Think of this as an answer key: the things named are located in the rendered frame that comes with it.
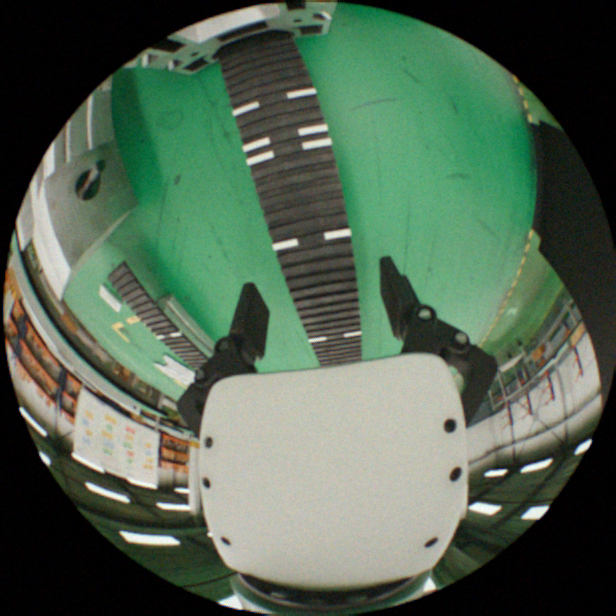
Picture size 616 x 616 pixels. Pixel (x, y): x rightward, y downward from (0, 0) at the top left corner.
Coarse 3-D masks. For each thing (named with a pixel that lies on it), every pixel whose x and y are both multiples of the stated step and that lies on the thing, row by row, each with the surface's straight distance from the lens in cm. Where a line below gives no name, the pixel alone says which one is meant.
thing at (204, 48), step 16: (224, 16) 17; (240, 16) 16; (256, 16) 15; (272, 16) 15; (288, 16) 15; (304, 16) 15; (320, 16) 17; (176, 32) 14; (192, 32) 16; (208, 32) 16; (224, 32) 15; (240, 32) 16; (256, 32) 16; (304, 32) 18; (320, 32) 18; (160, 48) 15; (176, 48) 16; (192, 48) 15; (208, 48) 16; (128, 64) 14; (144, 64) 15; (160, 64) 16; (176, 64) 17; (192, 64) 19; (208, 64) 19
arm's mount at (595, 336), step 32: (544, 128) 35; (576, 160) 33; (576, 192) 32; (544, 224) 35; (576, 224) 33; (544, 256) 36; (576, 256) 33; (608, 256) 31; (576, 288) 34; (608, 288) 32; (608, 320) 32; (608, 352) 34; (608, 384) 35
